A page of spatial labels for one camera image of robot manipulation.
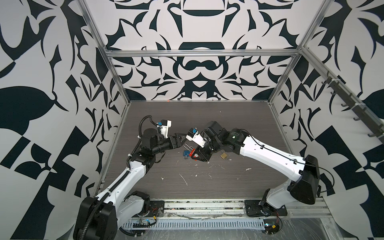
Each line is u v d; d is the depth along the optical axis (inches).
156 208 28.8
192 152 25.5
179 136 26.9
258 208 29.2
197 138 25.5
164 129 28.2
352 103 23.4
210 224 28.1
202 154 24.6
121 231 27.0
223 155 36.0
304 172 16.3
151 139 23.7
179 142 26.6
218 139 21.9
